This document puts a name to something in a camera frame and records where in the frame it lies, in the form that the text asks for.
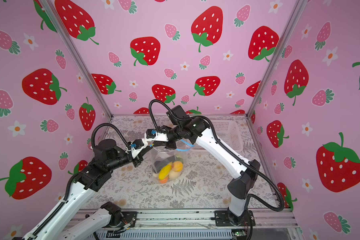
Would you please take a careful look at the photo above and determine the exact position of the white plastic basket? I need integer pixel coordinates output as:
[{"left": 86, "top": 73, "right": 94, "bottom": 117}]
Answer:
[{"left": 212, "top": 120, "right": 243, "bottom": 153}]

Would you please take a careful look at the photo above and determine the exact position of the yellow banana toy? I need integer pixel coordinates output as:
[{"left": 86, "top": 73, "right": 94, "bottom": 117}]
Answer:
[{"left": 158, "top": 163, "right": 172, "bottom": 181}]

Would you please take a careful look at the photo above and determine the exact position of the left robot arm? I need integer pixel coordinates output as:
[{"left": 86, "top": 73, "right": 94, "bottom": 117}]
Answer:
[{"left": 23, "top": 130, "right": 160, "bottom": 240}]

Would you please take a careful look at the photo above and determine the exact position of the orange toy fruit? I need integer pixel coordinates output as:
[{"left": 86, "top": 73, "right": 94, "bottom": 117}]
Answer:
[{"left": 159, "top": 177, "right": 169, "bottom": 184}]

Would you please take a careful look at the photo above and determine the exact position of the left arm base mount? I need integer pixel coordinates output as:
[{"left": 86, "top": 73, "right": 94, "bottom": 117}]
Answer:
[{"left": 104, "top": 211, "right": 138, "bottom": 229}]

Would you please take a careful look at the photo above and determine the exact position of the aluminium frame rail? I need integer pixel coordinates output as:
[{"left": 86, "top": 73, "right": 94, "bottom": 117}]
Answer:
[{"left": 49, "top": 208, "right": 304, "bottom": 240}]

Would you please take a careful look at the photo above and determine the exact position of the dark cucumber toy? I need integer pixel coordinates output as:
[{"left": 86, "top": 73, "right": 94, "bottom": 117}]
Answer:
[{"left": 153, "top": 161, "right": 168, "bottom": 174}]

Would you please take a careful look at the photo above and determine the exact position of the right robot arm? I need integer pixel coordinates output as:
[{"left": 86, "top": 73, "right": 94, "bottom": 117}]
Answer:
[{"left": 149, "top": 100, "right": 285, "bottom": 218}]

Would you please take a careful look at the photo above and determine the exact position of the yellow bell pepper toy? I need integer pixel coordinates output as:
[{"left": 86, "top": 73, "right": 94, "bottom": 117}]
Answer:
[{"left": 172, "top": 161, "right": 184, "bottom": 172}]

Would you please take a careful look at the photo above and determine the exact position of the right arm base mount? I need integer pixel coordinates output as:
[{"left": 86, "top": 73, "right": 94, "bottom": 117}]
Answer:
[{"left": 213, "top": 210, "right": 256, "bottom": 227}]

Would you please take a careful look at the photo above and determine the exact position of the clear zip top bag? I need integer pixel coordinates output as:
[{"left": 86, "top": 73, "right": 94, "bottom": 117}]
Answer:
[{"left": 151, "top": 140, "right": 194, "bottom": 184}]

